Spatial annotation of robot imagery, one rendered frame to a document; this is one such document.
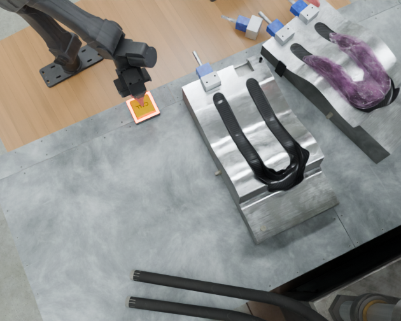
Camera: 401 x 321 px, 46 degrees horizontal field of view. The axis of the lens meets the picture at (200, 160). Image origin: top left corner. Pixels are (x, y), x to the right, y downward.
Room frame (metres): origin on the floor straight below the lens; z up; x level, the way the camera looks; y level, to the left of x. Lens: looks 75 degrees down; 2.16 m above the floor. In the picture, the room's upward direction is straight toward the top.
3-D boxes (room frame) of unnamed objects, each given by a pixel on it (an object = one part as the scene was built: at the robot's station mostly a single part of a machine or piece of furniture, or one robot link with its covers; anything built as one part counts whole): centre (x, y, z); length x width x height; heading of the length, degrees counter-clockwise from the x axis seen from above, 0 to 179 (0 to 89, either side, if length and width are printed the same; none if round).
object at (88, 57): (0.68, 0.41, 0.84); 0.20 x 0.07 x 0.08; 121
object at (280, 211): (0.40, -0.17, 0.87); 0.50 x 0.26 x 0.14; 25
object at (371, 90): (0.63, -0.45, 0.90); 0.26 x 0.18 x 0.08; 43
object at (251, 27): (0.82, -0.13, 0.82); 0.13 x 0.05 x 0.05; 68
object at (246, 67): (0.63, -0.13, 0.87); 0.05 x 0.05 x 0.04; 25
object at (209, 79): (0.62, -0.01, 0.89); 0.13 x 0.05 x 0.05; 26
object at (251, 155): (0.42, -0.17, 0.92); 0.35 x 0.16 x 0.09; 25
